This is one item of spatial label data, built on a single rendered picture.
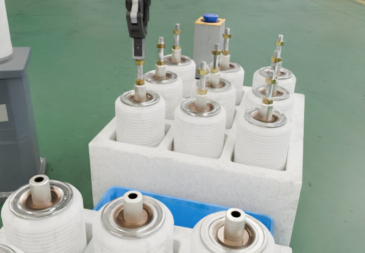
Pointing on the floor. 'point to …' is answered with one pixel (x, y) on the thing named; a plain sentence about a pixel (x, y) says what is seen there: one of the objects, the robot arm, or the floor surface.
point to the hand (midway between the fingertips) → (139, 47)
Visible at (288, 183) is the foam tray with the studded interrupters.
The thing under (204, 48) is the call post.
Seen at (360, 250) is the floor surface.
